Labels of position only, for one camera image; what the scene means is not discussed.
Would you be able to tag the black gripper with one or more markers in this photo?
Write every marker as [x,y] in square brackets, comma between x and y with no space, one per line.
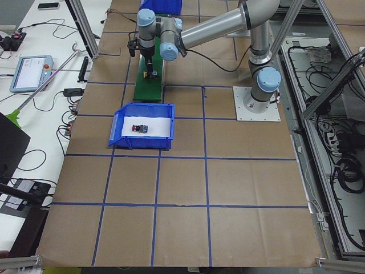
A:
[147,55]

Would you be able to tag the red push button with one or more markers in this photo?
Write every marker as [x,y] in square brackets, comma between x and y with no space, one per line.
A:
[142,129]

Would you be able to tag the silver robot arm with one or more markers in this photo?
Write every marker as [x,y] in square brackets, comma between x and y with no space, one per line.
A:
[174,41]

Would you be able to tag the green conveyor belt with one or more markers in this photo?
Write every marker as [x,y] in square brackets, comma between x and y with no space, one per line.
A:
[149,89]

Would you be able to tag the right blue storage bin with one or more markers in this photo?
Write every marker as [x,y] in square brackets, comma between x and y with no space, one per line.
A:
[163,6]

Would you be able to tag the blue storage bin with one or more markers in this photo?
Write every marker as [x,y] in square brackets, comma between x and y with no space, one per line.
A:
[163,6]
[152,110]

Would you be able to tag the left white foam pad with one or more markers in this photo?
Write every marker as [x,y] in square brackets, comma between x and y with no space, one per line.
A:
[157,127]

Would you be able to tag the left blue storage bin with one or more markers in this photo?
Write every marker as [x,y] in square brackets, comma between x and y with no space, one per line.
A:
[152,110]

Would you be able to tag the black power adapter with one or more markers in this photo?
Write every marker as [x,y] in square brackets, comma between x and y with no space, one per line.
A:
[70,92]

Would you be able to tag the teach pendant tablet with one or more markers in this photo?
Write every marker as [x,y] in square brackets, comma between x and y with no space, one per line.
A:
[31,72]

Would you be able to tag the black smartphone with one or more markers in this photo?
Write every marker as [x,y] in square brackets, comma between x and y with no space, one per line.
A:
[48,6]

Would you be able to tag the grabber reach tool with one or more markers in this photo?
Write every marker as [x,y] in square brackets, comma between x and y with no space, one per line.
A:
[13,117]

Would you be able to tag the black monitor corner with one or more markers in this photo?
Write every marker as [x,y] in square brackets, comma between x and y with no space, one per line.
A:
[14,143]

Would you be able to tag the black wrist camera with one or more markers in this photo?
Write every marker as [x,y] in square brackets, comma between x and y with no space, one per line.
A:
[133,46]

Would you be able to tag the black handle bar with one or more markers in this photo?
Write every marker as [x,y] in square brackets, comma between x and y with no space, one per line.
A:
[83,70]

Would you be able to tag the aluminium frame post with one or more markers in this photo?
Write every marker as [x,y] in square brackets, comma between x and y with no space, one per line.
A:
[79,16]

